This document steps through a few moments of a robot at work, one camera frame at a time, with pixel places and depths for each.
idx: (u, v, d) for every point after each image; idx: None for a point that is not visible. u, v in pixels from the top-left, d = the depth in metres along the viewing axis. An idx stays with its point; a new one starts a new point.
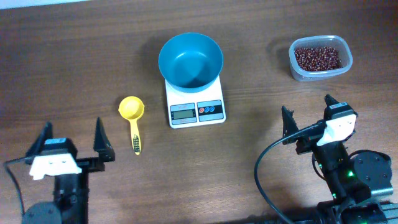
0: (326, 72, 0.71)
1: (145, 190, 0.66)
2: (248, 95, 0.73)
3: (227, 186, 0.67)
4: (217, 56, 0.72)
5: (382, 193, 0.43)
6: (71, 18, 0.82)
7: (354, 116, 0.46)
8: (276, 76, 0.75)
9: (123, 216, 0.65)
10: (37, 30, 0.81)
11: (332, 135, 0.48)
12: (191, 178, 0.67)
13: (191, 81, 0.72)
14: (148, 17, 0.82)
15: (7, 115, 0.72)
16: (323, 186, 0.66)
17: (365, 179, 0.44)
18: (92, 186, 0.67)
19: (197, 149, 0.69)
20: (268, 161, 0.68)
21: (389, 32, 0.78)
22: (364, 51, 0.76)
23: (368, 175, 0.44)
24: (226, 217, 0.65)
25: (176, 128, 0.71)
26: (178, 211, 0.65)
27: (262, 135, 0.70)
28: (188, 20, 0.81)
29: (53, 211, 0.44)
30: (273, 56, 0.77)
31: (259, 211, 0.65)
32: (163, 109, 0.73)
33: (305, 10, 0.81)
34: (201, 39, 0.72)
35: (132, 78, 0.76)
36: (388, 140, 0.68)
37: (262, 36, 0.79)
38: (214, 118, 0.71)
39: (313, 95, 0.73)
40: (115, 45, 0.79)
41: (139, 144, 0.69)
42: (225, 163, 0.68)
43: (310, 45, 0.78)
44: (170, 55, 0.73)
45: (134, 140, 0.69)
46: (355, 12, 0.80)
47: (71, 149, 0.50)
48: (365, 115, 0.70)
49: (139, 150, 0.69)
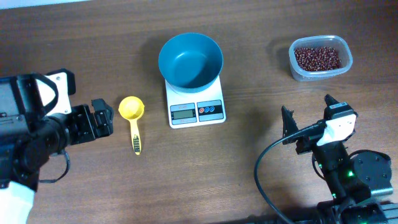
0: (326, 72, 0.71)
1: (145, 190, 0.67)
2: (248, 95, 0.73)
3: (227, 186, 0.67)
4: (217, 56, 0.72)
5: (382, 193, 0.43)
6: (71, 18, 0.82)
7: (354, 116, 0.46)
8: (276, 76, 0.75)
9: (123, 215, 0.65)
10: (37, 31, 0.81)
11: (332, 135, 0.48)
12: (191, 178, 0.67)
13: (191, 81, 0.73)
14: (147, 17, 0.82)
15: None
16: (322, 186, 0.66)
17: (365, 179, 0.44)
18: (93, 185, 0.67)
19: (198, 149, 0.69)
20: (268, 161, 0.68)
21: (389, 32, 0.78)
22: (364, 51, 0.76)
23: (368, 175, 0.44)
24: (226, 216, 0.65)
25: (176, 128, 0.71)
26: (178, 211, 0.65)
27: (262, 135, 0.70)
28: (188, 20, 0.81)
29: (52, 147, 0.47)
30: (273, 56, 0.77)
31: (259, 210, 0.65)
32: (163, 109, 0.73)
33: (305, 10, 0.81)
34: (201, 39, 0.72)
35: (132, 78, 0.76)
36: (388, 140, 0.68)
37: (262, 36, 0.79)
38: (214, 119, 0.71)
39: (313, 95, 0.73)
40: (115, 45, 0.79)
41: (139, 144, 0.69)
42: (226, 163, 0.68)
43: (310, 45, 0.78)
44: (170, 55, 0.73)
45: (134, 140, 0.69)
46: (355, 12, 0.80)
47: (30, 93, 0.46)
48: (365, 115, 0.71)
49: (139, 150, 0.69)
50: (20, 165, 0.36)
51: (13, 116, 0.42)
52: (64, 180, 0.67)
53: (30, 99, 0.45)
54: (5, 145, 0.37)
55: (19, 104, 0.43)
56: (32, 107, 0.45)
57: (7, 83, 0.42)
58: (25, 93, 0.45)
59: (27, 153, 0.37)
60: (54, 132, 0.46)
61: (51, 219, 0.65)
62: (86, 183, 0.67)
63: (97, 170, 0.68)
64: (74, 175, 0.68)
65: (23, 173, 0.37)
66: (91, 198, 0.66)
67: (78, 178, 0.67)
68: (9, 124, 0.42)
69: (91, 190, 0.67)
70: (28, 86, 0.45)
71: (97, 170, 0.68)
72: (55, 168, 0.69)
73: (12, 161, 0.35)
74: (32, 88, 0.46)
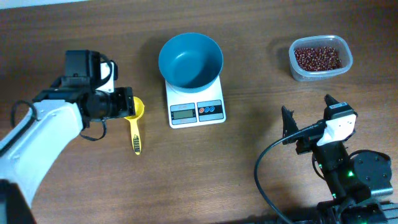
0: (326, 72, 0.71)
1: (145, 190, 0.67)
2: (248, 95, 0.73)
3: (227, 186, 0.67)
4: (217, 56, 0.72)
5: (382, 193, 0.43)
6: (70, 18, 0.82)
7: (354, 116, 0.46)
8: (276, 76, 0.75)
9: (123, 215, 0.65)
10: (36, 31, 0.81)
11: (332, 135, 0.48)
12: (191, 178, 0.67)
13: (191, 81, 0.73)
14: (147, 17, 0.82)
15: (7, 114, 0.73)
16: (323, 186, 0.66)
17: (365, 179, 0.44)
18: (92, 185, 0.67)
19: (198, 149, 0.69)
20: (268, 160, 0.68)
21: (389, 32, 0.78)
22: (364, 51, 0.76)
23: (368, 175, 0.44)
24: (226, 216, 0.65)
25: (177, 128, 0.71)
26: (178, 211, 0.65)
27: (262, 135, 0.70)
28: (187, 20, 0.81)
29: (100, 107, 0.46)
30: (273, 56, 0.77)
31: (259, 210, 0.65)
32: (163, 109, 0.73)
33: (305, 10, 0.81)
34: (201, 39, 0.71)
35: (132, 78, 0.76)
36: (388, 140, 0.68)
37: (262, 36, 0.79)
38: (214, 119, 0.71)
39: (313, 95, 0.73)
40: (115, 45, 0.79)
41: (140, 144, 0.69)
42: (226, 163, 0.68)
43: (310, 45, 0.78)
44: (170, 55, 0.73)
45: (134, 140, 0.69)
46: (355, 12, 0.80)
47: (96, 65, 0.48)
48: (365, 115, 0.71)
49: (139, 150, 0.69)
50: (83, 106, 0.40)
51: (83, 78, 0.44)
52: (64, 180, 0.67)
53: (95, 70, 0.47)
54: (68, 93, 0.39)
55: (87, 70, 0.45)
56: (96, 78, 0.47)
57: (83, 53, 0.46)
58: (93, 65, 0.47)
59: (89, 101, 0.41)
60: (105, 100, 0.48)
61: (51, 219, 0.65)
62: (86, 183, 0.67)
63: (98, 170, 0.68)
64: (74, 175, 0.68)
65: (82, 111, 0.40)
66: (91, 198, 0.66)
67: (78, 178, 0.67)
68: (76, 81, 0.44)
69: (91, 190, 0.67)
70: (95, 60, 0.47)
71: (97, 170, 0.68)
72: (55, 168, 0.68)
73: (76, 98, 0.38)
74: (97, 63, 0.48)
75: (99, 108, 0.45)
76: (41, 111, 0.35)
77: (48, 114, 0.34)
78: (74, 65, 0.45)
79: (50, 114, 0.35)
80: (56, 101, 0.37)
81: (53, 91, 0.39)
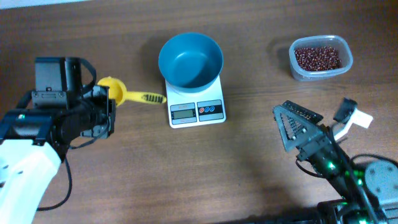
0: (326, 72, 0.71)
1: (144, 190, 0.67)
2: (249, 95, 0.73)
3: (227, 186, 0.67)
4: (217, 56, 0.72)
5: (390, 204, 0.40)
6: (69, 18, 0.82)
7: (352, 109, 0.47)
8: (276, 76, 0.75)
9: (123, 215, 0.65)
10: (35, 31, 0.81)
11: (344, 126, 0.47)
12: (191, 178, 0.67)
13: (191, 81, 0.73)
14: (147, 17, 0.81)
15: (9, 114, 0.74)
16: (323, 186, 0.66)
17: (375, 189, 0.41)
18: (93, 185, 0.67)
19: (198, 149, 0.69)
20: (268, 160, 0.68)
21: (390, 32, 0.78)
22: (364, 51, 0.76)
23: (379, 185, 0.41)
24: (226, 216, 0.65)
25: (177, 128, 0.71)
26: (178, 211, 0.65)
27: (262, 135, 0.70)
28: (187, 20, 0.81)
29: (87, 122, 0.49)
30: (273, 56, 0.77)
31: (259, 210, 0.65)
32: (163, 109, 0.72)
33: (305, 11, 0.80)
34: (201, 39, 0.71)
35: (132, 78, 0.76)
36: (388, 140, 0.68)
37: (262, 36, 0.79)
38: (214, 118, 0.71)
39: (313, 95, 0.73)
40: (115, 45, 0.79)
41: (155, 95, 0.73)
42: (226, 162, 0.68)
43: (310, 44, 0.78)
44: (170, 55, 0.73)
45: (150, 98, 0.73)
46: (356, 11, 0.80)
47: (74, 74, 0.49)
48: (365, 115, 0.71)
49: (160, 96, 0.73)
50: (56, 133, 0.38)
51: (56, 92, 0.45)
52: (64, 180, 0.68)
53: (73, 81, 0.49)
54: (45, 116, 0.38)
55: (63, 86, 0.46)
56: (73, 89, 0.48)
57: (57, 62, 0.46)
58: (70, 74, 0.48)
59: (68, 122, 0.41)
60: (89, 114, 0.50)
61: (51, 219, 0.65)
62: (86, 183, 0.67)
63: (98, 170, 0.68)
64: (75, 174, 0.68)
65: (56, 142, 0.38)
66: (91, 198, 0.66)
67: (78, 178, 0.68)
68: (50, 96, 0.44)
69: (91, 190, 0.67)
70: (72, 69, 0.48)
71: (97, 170, 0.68)
72: None
73: (51, 126, 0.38)
74: (75, 71, 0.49)
75: (85, 124, 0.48)
76: (3, 166, 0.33)
77: (13, 172, 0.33)
78: (47, 76, 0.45)
79: (15, 170, 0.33)
80: (35, 119, 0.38)
81: (30, 111, 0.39)
